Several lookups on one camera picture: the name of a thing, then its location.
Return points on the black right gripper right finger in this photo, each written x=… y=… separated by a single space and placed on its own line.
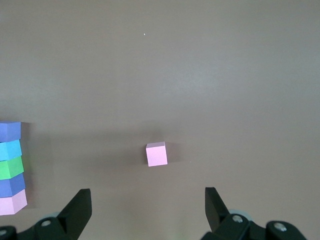
x=225 y=225

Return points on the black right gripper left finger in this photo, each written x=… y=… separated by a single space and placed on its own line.
x=67 y=222

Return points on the pink foam cube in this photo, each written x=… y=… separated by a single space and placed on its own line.
x=12 y=203
x=156 y=155

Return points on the purple foam cube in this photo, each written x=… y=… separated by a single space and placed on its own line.
x=11 y=185
x=10 y=131

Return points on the green foam cube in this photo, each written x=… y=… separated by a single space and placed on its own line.
x=11 y=167

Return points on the blue foam cube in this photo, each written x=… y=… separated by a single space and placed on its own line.
x=10 y=150

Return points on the brown table mat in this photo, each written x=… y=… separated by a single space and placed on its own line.
x=225 y=75

